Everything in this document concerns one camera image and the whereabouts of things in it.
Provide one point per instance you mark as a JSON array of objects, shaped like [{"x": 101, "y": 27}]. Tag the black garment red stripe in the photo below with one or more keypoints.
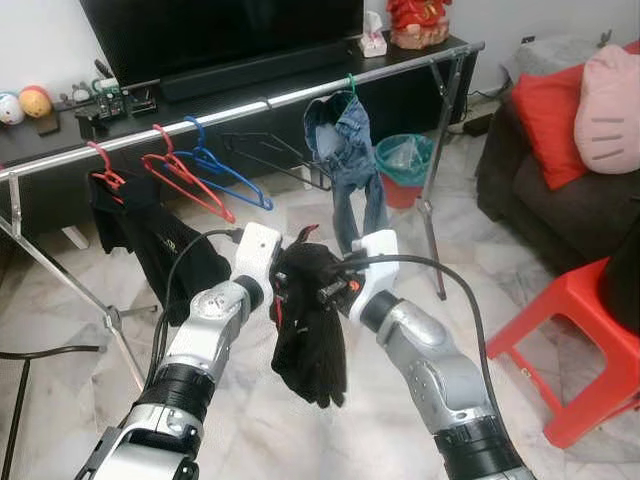
[{"x": 310, "y": 340}]

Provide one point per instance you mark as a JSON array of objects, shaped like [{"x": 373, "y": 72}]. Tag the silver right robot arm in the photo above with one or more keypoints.
[{"x": 440, "y": 370}]

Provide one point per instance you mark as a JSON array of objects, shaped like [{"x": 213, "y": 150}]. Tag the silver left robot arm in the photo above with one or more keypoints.
[{"x": 200, "y": 340}]

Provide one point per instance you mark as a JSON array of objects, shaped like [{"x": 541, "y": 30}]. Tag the blue hanger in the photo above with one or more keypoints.
[{"x": 225, "y": 173}]

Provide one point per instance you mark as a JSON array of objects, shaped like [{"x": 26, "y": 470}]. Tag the empty red hanger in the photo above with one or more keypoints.
[{"x": 190, "y": 187}]

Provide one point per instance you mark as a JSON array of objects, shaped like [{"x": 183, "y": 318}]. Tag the red hanger carrying shirt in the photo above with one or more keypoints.
[{"x": 108, "y": 178}]

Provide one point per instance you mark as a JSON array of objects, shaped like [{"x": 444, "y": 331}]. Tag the green hanger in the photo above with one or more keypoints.
[{"x": 351, "y": 83}]

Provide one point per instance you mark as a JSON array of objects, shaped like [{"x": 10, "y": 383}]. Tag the red waste bin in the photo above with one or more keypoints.
[{"x": 402, "y": 196}]

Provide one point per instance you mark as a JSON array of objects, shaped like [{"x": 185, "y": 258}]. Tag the black t-shirt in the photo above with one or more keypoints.
[{"x": 160, "y": 250}]

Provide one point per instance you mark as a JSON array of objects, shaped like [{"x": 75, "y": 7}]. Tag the green plastic bin bag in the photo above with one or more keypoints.
[{"x": 405, "y": 160}]

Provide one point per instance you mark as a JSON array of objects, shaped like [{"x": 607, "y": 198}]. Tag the blue jeans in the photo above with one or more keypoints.
[{"x": 345, "y": 140}]

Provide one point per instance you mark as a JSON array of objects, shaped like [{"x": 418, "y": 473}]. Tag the silver metal clothes rack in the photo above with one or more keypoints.
[{"x": 250, "y": 104}]

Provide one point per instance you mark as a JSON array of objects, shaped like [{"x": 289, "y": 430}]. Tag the black television cabinet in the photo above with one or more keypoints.
[{"x": 400, "y": 100}]

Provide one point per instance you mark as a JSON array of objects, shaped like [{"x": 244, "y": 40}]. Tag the black soundbar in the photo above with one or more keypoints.
[{"x": 250, "y": 72}]

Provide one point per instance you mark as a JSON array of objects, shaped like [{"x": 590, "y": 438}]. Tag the grey sofa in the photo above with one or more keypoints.
[{"x": 570, "y": 215}]

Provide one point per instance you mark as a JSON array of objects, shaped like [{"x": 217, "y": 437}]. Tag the green desk gadget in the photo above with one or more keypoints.
[{"x": 110, "y": 100}]

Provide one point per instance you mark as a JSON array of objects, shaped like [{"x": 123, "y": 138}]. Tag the red plastic stool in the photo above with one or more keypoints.
[{"x": 590, "y": 310}]

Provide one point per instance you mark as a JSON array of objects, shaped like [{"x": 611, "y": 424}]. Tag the white tissue box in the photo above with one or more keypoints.
[{"x": 373, "y": 40}]

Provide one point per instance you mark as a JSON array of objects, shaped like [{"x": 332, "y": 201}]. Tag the black laundry basket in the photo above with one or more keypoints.
[{"x": 622, "y": 280}]

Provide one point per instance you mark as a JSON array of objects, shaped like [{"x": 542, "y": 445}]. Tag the black television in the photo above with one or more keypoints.
[{"x": 220, "y": 30}]

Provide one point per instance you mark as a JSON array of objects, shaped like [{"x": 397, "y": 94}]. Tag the red figurine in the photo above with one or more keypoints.
[{"x": 420, "y": 25}]

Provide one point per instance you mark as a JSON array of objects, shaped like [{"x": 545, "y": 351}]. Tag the small grey figure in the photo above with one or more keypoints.
[{"x": 73, "y": 97}]

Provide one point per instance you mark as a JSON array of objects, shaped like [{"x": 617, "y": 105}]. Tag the light grey throw cloth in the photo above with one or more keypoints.
[{"x": 555, "y": 55}]

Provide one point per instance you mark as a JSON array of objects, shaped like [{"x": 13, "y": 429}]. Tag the white egg figure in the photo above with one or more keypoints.
[{"x": 10, "y": 108}]

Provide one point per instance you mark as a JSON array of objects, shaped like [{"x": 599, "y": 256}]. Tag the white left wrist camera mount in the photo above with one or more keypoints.
[{"x": 257, "y": 255}]

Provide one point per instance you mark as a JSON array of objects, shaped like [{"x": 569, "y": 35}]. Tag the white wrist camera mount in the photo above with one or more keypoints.
[
  {"x": 257, "y": 255},
  {"x": 375, "y": 265}
]

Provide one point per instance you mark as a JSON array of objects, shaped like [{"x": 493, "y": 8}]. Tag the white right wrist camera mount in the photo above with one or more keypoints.
[{"x": 375, "y": 265}]

